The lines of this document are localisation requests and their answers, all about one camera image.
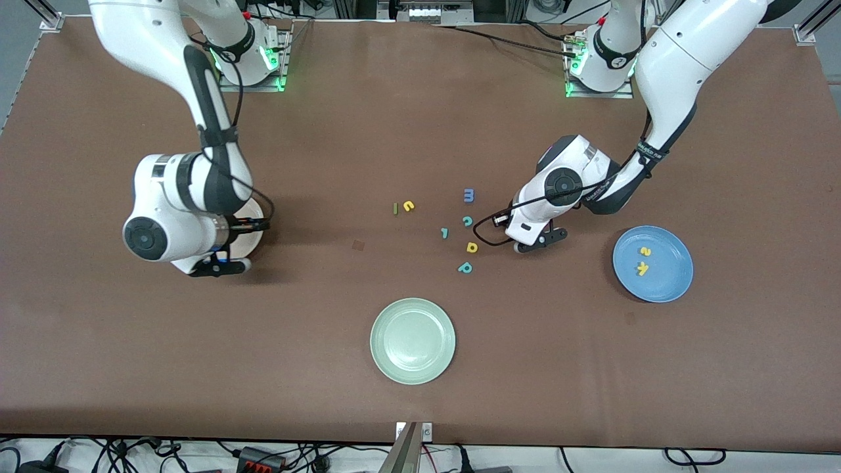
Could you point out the aluminium frame corner profile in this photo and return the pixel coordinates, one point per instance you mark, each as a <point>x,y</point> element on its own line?
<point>807,29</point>
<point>51,22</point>

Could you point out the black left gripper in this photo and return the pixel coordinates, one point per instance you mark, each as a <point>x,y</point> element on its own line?
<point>504,223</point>

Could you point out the white metal bracket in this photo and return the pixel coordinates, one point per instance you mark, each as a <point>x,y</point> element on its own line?
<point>427,431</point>

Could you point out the beige round plate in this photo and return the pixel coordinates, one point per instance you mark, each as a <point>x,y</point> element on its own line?
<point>251,244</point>

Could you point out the yellow letter k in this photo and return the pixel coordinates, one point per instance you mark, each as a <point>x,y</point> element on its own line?
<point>642,268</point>

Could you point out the blue round plate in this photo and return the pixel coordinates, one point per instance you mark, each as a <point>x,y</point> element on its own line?
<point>667,282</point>

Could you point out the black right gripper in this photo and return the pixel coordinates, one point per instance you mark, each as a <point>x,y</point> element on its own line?
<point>242,225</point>

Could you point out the grey metal camera post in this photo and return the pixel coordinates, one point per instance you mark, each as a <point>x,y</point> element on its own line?
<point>402,453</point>

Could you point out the silver connector box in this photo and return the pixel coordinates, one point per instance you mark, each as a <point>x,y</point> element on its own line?
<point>430,13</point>

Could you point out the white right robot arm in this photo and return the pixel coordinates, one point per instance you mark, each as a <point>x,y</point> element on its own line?
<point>171,190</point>

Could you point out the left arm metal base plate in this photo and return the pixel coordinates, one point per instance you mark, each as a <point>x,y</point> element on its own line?
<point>601,94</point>

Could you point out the teal letter p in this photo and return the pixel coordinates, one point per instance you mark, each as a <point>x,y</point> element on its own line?
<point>465,267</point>

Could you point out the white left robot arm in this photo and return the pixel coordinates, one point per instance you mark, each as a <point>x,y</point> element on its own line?
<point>683,59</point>

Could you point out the black red power strip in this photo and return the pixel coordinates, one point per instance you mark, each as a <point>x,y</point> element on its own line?
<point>259,458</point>

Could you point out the pale green round plate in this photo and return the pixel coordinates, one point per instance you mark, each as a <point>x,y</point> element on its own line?
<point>412,341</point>

